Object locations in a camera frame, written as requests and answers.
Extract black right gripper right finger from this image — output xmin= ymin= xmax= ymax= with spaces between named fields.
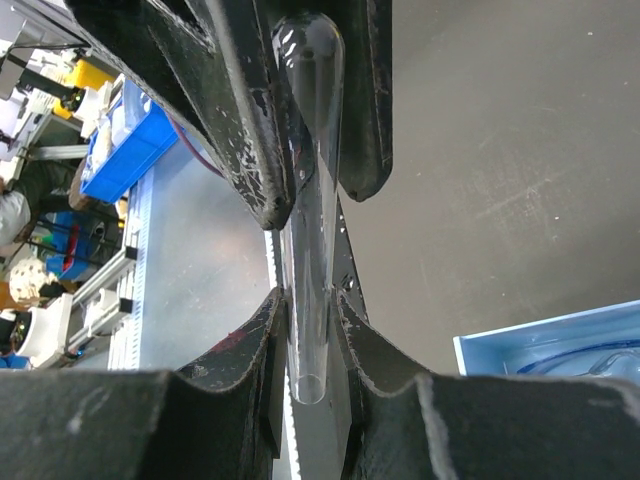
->
xmin=334 ymin=293 xmax=639 ymax=479

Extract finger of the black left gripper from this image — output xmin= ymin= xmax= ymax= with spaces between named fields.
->
xmin=65 ymin=1 xmax=315 ymax=230
xmin=322 ymin=0 xmax=393 ymax=202

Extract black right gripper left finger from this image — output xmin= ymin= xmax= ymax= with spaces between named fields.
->
xmin=1 ymin=288 xmax=287 ymax=479

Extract short glass test tube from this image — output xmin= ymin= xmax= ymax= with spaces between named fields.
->
xmin=272 ymin=12 xmax=345 ymax=404

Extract blue safety goggles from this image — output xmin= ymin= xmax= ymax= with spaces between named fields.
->
xmin=517 ymin=339 xmax=639 ymax=382

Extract light blue left bin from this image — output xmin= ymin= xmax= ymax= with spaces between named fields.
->
xmin=453 ymin=300 xmax=639 ymax=376

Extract blue plastic background crate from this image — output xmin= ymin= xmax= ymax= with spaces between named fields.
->
xmin=80 ymin=80 xmax=178 ymax=203

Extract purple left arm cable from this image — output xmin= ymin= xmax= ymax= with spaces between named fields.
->
xmin=167 ymin=114 xmax=226 ymax=180

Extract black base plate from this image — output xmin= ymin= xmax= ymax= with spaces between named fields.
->
xmin=264 ymin=201 xmax=368 ymax=479

